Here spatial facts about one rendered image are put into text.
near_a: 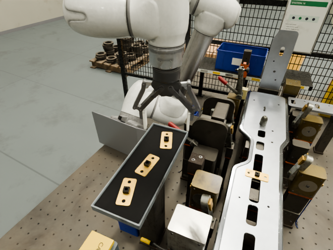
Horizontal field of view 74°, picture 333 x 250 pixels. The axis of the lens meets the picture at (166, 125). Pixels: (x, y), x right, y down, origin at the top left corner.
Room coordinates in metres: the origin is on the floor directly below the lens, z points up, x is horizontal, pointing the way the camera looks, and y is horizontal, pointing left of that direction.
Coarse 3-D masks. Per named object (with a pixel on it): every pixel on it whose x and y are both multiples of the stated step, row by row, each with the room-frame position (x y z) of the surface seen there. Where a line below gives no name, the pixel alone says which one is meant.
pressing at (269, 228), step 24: (264, 96) 1.11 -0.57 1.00; (240, 120) 0.88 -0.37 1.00; (264, 144) 0.71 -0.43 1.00; (240, 168) 0.57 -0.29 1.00; (264, 168) 0.57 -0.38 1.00; (240, 192) 0.46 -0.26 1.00; (264, 192) 0.46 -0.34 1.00; (240, 216) 0.37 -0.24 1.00; (264, 216) 0.37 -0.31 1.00; (216, 240) 0.30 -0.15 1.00; (240, 240) 0.30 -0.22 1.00; (264, 240) 0.30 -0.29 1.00
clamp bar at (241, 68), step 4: (240, 68) 1.01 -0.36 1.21; (244, 68) 1.02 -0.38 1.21; (248, 68) 1.01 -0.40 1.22; (240, 72) 1.01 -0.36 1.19; (248, 72) 1.01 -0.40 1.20; (240, 76) 1.01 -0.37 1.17; (240, 80) 1.01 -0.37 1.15; (240, 84) 1.01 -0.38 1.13; (240, 88) 1.00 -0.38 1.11; (240, 92) 1.00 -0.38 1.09
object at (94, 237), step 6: (90, 234) 0.24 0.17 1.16; (96, 234) 0.24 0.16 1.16; (90, 240) 0.23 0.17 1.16; (96, 240) 0.23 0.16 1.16; (102, 240) 0.23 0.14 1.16; (108, 240) 0.23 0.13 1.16; (84, 246) 0.21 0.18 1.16; (90, 246) 0.21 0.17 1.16; (96, 246) 0.21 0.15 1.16; (102, 246) 0.21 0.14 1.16; (108, 246) 0.21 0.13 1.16
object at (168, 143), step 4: (164, 132) 0.59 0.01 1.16; (168, 132) 0.59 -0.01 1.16; (164, 136) 0.56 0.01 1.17; (168, 136) 0.56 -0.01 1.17; (164, 140) 0.55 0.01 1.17; (168, 140) 0.55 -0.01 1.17; (160, 144) 0.53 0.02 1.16; (164, 144) 0.53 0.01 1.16; (168, 144) 0.53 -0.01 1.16; (164, 148) 0.51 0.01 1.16; (168, 148) 0.51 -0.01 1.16
